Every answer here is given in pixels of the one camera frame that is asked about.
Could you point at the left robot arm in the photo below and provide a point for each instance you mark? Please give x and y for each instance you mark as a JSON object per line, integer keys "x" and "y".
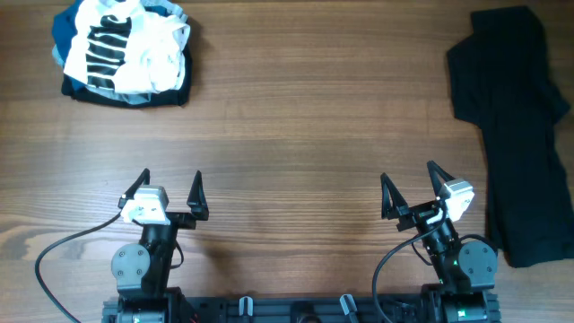
{"x": 142, "y": 269}

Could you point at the black t-shirt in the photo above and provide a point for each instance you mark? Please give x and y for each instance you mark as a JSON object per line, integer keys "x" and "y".
{"x": 500, "y": 82}

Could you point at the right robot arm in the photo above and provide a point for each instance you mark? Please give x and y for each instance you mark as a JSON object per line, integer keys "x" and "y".
{"x": 465, "y": 265}

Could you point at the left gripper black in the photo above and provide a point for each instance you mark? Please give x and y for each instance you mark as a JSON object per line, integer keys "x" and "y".
{"x": 198, "y": 203}

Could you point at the blue folded garment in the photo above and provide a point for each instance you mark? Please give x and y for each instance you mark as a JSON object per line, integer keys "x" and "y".
{"x": 63, "y": 31}

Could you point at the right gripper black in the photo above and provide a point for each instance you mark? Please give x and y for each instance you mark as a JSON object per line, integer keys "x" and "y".
{"x": 397, "y": 205}

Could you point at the white black-print t-shirt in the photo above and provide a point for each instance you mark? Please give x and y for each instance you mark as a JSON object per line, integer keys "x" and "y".
{"x": 123, "y": 47}

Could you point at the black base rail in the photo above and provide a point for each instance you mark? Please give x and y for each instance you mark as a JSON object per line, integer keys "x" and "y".
{"x": 309, "y": 309}

